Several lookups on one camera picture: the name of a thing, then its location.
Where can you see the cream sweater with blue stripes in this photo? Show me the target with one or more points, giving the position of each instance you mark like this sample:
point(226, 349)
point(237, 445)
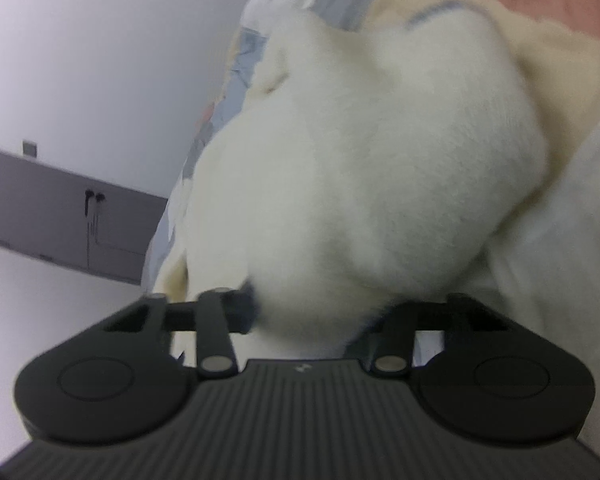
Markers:
point(355, 160)

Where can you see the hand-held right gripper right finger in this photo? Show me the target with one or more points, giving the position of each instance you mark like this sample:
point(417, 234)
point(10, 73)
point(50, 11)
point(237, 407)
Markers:
point(397, 330)

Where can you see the grey door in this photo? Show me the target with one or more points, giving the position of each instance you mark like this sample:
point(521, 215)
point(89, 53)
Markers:
point(40, 210)

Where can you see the black door lock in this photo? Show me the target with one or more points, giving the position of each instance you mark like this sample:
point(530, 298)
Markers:
point(100, 198)

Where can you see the grey wall switch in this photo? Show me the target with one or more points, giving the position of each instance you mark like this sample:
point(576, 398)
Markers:
point(29, 148)

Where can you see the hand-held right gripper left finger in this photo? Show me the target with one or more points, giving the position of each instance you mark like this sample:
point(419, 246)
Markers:
point(215, 330)

